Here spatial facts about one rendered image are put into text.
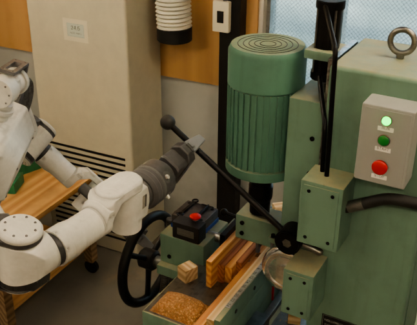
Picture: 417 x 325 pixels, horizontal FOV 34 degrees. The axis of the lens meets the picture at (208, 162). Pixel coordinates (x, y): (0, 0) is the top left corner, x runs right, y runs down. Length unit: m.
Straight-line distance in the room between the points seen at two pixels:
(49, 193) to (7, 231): 1.73
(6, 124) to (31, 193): 1.37
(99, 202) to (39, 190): 1.66
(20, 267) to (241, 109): 0.60
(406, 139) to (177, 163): 0.49
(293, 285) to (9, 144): 0.69
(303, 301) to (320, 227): 0.19
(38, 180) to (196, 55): 0.89
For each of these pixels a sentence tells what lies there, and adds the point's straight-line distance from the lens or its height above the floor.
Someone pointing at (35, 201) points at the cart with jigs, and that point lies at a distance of 2.89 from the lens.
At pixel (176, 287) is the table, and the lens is 1.72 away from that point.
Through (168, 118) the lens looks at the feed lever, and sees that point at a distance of 1.53.
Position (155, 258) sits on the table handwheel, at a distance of 1.96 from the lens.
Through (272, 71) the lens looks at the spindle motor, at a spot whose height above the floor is 1.47.
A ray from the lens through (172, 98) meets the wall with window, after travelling 3.25.
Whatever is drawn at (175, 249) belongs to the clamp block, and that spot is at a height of 0.92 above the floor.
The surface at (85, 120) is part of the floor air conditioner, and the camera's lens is 3.19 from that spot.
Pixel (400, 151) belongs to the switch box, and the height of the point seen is 1.40.
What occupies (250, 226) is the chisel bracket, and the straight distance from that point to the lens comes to 1.69.
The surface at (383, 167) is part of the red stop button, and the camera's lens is 1.32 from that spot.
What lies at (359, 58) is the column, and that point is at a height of 1.52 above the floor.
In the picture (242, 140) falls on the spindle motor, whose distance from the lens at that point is 1.53.
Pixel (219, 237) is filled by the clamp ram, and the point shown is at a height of 0.99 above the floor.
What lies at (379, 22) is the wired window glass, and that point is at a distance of 2.86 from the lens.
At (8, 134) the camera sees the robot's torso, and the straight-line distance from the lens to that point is 1.56.
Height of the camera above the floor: 1.95
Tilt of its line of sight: 27 degrees down
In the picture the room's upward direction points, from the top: 1 degrees clockwise
